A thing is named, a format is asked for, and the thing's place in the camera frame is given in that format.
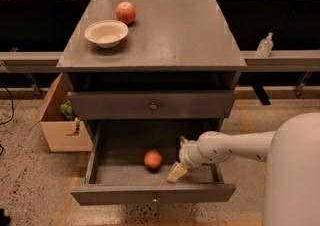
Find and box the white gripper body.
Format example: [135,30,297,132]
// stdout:
[179,140,202,169]

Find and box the orange fruit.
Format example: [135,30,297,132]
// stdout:
[144,150,162,170]

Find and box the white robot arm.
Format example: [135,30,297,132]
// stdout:
[167,112,320,226]

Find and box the closed upper grey drawer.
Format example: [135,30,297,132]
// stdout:
[68,91,235,120]

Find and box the open lower grey drawer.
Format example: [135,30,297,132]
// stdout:
[71,119,236,206]

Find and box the grey wooden drawer cabinet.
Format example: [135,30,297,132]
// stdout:
[57,0,245,130]

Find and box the cardboard box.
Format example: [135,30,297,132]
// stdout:
[30,74,92,152]

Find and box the green item in box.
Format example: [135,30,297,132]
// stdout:
[60,100,74,121]

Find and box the clear sanitizer bottle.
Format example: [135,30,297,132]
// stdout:
[256,32,273,57]

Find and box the beige paper bowl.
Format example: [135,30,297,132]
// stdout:
[84,20,129,48]

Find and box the red apple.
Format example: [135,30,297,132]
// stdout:
[116,2,136,25]

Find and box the grey metal rail shelf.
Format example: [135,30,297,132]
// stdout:
[0,50,320,73]

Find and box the black cable on floor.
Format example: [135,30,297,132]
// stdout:
[0,86,16,156]

